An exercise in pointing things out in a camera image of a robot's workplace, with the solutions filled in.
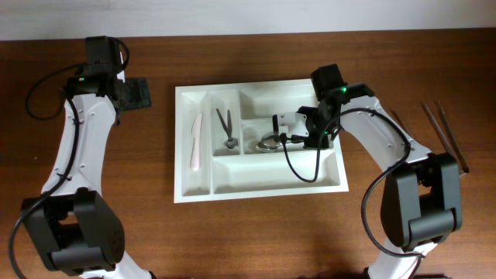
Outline steel tablespoon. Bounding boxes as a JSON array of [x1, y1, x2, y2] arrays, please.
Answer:
[[261, 132, 305, 143], [256, 141, 304, 153]]

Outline white plastic knife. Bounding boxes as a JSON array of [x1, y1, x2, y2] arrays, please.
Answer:
[[190, 112, 203, 171]]

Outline steel fork curved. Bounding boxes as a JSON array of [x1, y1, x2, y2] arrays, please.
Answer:
[[391, 109, 415, 151]]

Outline small teaspoon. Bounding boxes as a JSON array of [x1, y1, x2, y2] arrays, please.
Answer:
[[226, 110, 238, 149], [216, 108, 228, 139]]

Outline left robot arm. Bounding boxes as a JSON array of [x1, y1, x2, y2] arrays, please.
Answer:
[[14, 36, 154, 278]]

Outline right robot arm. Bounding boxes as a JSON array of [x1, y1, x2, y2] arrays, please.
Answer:
[[299, 64, 463, 278]]

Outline white cutlery tray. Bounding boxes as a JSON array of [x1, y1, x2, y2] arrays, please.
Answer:
[[174, 79, 349, 203]]

